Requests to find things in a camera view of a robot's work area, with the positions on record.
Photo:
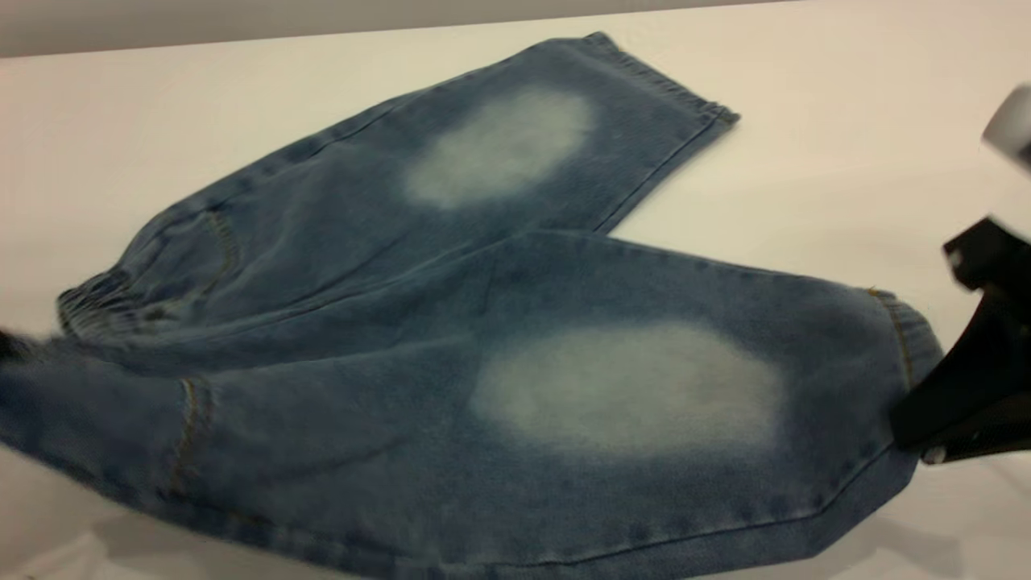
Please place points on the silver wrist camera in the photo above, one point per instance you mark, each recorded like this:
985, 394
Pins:
1011, 129

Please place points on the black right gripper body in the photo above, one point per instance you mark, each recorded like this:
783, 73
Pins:
991, 258

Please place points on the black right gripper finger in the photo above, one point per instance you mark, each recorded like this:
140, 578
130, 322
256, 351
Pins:
966, 387

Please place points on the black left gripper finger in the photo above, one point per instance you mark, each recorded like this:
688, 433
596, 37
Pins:
12, 346

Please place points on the blue denim kids jeans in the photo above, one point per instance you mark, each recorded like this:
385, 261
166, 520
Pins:
443, 362

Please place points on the white-marked right gripper finger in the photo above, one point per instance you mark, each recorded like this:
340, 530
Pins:
991, 443

